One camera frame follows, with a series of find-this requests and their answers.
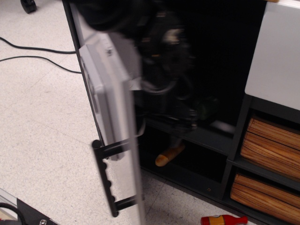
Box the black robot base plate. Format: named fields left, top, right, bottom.
left=16, top=198, right=58, bottom=225

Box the black caster wheel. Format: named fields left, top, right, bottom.
left=20, top=0, right=37, bottom=14

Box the black floor cable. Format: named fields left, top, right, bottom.
left=0, top=55, right=82, bottom=74
left=0, top=37, right=76, bottom=54

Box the grey water dispenser panel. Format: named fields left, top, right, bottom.
left=79, top=45, right=129, bottom=146

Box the woven wooden basket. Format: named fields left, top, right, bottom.
left=230, top=174, right=300, bottom=225
left=240, top=117, right=300, bottom=180

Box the white toy item on shelf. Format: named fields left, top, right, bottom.
left=210, top=120, right=236, bottom=134

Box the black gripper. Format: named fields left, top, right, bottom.
left=138, top=103, right=197, bottom=149

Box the lower woven wooden basket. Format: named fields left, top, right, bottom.
left=230, top=174, right=300, bottom=225

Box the dark grey fridge cabinet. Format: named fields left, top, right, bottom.
left=61, top=0, right=300, bottom=225

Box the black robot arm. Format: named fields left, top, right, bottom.
left=69, top=0, right=197, bottom=145

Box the black cylindrical door handle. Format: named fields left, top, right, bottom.
left=91, top=140, right=137, bottom=217

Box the black braided base cable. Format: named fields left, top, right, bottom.
left=0, top=204, right=35, bottom=225

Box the upper black floor cable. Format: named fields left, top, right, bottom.
left=0, top=37, right=76, bottom=54

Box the grey toy fridge door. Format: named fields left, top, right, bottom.
left=63, top=2, right=145, bottom=225

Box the red toy ketchup bottle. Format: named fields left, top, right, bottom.
left=200, top=215, right=248, bottom=225

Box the upper woven wooden basket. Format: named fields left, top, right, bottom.
left=240, top=117, right=300, bottom=180

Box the toy bread loaf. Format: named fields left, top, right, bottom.
left=155, top=143, right=185, bottom=167

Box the lower black floor cable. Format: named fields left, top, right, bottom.
left=0, top=55, right=82, bottom=74

